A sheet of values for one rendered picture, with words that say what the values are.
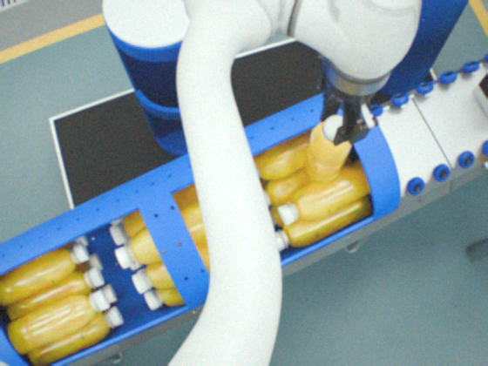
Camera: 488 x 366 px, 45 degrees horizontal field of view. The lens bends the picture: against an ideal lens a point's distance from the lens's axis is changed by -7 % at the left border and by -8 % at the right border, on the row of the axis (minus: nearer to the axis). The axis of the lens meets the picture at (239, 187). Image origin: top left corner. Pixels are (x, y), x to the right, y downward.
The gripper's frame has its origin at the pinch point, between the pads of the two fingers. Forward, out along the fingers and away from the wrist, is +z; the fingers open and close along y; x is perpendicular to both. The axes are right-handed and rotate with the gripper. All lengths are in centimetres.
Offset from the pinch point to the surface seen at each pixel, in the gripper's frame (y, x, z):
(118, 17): 57, 23, 36
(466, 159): -10, -37, 42
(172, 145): 53, 22, 124
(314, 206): -6.1, 4.8, 25.5
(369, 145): -2.0, -8.2, 16.6
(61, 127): 80, 58, 125
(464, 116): 1, -45, 47
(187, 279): -9.1, 32.4, 20.5
